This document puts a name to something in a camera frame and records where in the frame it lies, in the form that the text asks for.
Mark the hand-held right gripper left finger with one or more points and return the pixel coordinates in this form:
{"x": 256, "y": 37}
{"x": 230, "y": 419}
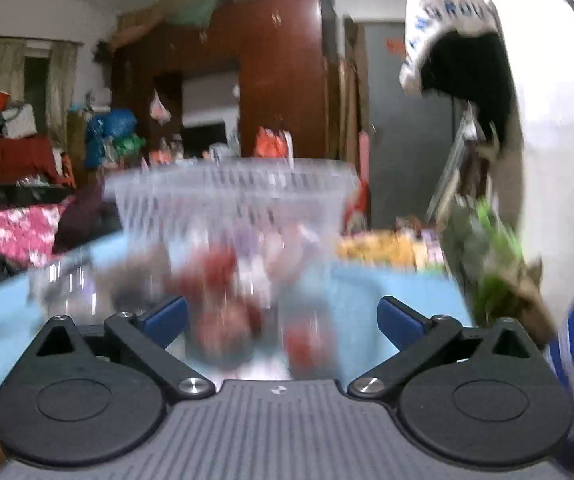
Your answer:
{"x": 164, "y": 319}

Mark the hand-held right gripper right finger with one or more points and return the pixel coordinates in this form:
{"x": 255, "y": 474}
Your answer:
{"x": 401, "y": 319}

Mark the clear plastic basket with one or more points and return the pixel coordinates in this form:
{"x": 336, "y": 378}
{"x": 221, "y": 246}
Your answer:
{"x": 227, "y": 195}

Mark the yellow printed blanket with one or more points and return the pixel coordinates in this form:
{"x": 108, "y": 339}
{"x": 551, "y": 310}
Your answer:
{"x": 382, "y": 249}

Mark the green mesh bag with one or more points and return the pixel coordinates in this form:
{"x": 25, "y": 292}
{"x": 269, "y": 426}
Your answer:
{"x": 487, "y": 250}

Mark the dark maroon garment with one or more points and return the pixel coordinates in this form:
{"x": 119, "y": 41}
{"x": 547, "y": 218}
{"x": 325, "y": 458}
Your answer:
{"x": 84, "y": 220}

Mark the brown paper bag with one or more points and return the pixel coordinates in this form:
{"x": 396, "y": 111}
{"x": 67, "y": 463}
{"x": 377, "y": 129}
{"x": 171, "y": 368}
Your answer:
{"x": 534, "y": 300}

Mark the pink floral blanket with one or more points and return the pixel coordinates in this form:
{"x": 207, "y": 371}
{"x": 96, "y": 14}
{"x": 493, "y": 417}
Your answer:
{"x": 14, "y": 235}

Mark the black monitor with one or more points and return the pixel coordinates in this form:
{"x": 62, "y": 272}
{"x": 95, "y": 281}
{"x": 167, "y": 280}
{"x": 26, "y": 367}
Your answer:
{"x": 204, "y": 140}

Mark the grey door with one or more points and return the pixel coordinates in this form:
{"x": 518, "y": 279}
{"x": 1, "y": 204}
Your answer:
{"x": 397, "y": 125}

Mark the blue plastic bags pile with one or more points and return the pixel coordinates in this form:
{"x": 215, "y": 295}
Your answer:
{"x": 109, "y": 132}

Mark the orange and white plastic bag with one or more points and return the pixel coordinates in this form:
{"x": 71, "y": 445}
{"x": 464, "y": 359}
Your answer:
{"x": 271, "y": 142}

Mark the small pink plastic bag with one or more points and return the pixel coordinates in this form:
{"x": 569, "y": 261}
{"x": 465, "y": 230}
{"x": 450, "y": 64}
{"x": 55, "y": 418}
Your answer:
{"x": 160, "y": 109}

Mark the red cloth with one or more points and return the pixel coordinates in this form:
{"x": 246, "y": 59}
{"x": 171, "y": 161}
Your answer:
{"x": 17, "y": 159}

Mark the beige curtain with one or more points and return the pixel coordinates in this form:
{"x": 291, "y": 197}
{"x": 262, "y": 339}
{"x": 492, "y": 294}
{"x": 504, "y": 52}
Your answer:
{"x": 63, "y": 90}

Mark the black hanging garment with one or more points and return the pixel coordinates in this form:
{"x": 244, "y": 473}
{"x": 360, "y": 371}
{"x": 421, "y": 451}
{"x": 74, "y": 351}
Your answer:
{"x": 477, "y": 70}

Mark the brown wooden wardrobe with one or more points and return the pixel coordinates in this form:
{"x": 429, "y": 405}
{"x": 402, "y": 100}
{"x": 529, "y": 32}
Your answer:
{"x": 277, "y": 70}

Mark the green cloth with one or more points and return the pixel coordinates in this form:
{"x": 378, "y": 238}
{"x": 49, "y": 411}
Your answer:
{"x": 192, "y": 9}

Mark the white printed tote bag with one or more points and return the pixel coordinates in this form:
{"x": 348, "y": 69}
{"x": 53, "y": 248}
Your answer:
{"x": 447, "y": 5}

